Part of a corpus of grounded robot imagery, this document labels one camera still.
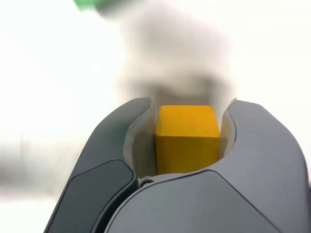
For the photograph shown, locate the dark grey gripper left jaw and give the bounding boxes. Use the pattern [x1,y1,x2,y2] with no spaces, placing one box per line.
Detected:
[45,97,157,233]

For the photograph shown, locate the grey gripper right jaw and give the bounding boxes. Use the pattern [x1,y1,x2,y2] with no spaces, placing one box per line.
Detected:
[104,98,306,233]

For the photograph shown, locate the yellow cube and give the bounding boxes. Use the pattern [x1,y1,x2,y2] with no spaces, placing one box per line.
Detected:
[155,105,221,175]

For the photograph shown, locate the green cube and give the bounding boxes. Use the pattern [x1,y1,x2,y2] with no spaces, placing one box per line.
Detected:
[74,0,98,12]

